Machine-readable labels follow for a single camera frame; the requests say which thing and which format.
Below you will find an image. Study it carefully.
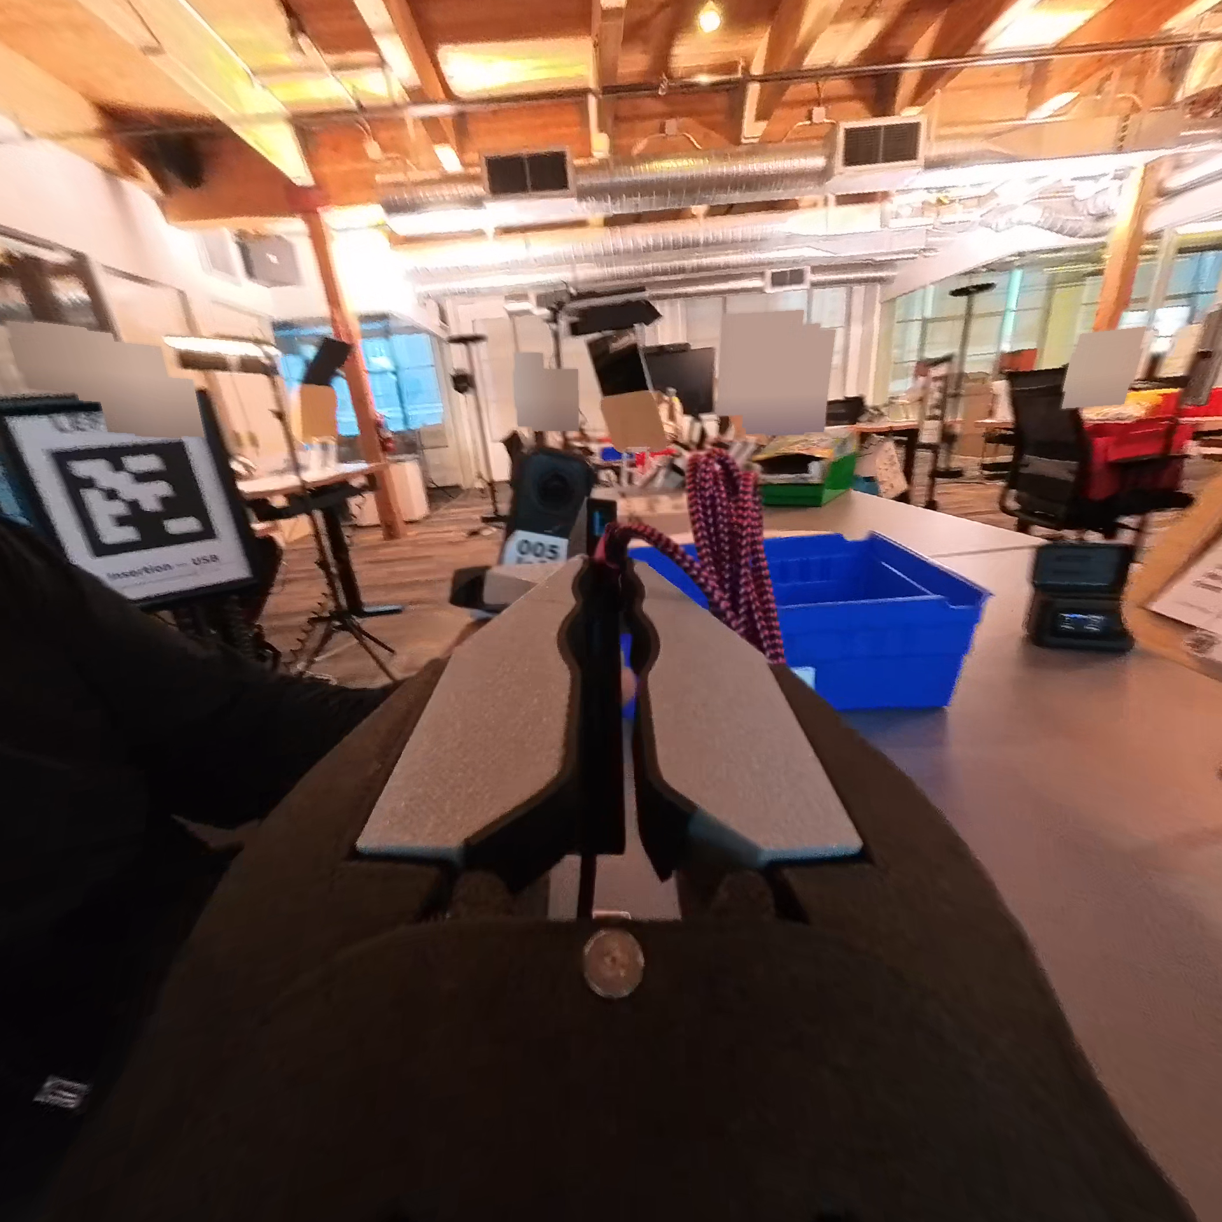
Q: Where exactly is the red plastic crate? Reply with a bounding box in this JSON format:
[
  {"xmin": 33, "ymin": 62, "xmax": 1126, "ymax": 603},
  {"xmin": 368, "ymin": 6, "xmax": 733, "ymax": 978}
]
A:
[{"xmin": 1078, "ymin": 388, "xmax": 1222, "ymax": 504}]

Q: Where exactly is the green cardboard box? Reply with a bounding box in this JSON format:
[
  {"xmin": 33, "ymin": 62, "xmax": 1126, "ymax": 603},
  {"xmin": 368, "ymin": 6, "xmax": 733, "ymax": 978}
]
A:
[{"xmin": 753, "ymin": 433, "xmax": 861, "ymax": 511}]

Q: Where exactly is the red black braided usb cable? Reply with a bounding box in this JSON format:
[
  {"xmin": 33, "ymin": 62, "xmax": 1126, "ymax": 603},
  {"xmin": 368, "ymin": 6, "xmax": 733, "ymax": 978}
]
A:
[{"xmin": 592, "ymin": 449, "xmax": 789, "ymax": 671}]

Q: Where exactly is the silver ventilation duct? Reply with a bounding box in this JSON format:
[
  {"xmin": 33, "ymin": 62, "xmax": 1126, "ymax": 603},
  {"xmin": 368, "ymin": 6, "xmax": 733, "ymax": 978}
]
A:
[{"xmin": 377, "ymin": 115, "xmax": 1222, "ymax": 298}]

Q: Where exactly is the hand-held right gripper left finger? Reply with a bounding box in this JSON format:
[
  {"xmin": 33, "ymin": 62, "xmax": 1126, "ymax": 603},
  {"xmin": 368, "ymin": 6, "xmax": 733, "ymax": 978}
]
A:
[{"xmin": 356, "ymin": 556, "xmax": 599, "ymax": 884}]

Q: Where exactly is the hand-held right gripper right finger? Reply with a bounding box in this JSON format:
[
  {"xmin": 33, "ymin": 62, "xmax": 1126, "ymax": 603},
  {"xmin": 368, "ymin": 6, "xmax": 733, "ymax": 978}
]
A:
[{"xmin": 627, "ymin": 561, "xmax": 867, "ymax": 882}]

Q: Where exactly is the blue plastic bin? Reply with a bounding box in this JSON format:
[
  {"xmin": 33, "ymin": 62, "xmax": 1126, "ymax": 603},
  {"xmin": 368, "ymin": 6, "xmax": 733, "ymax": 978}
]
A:
[{"xmin": 621, "ymin": 531, "xmax": 992, "ymax": 713}]

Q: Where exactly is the black computer monitor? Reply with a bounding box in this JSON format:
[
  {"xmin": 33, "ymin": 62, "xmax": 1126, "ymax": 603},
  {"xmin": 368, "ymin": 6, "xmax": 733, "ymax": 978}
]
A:
[{"xmin": 644, "ymin": 346, "xmax": 716, "ymax": 417}]

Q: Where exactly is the black-framed marker sign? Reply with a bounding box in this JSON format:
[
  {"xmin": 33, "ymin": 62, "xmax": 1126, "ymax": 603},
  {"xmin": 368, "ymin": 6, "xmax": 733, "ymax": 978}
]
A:
[{"xmin": 0, "ymin": 391, "xmax": 264, "ymax": 612}]

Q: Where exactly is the black office chair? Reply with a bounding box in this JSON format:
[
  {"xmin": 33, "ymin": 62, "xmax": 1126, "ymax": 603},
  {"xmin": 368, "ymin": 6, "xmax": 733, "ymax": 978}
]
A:
[{"xmin": 998, "ymin": 367, "xmax": 1195, "ymax": 535}]

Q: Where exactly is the black device with small display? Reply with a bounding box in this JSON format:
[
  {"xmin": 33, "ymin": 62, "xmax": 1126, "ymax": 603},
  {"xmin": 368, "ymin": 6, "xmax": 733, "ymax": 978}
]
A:
[{"xmin": 1022, "ymin": 540, "xmax": 1139, "ymax": 655}]

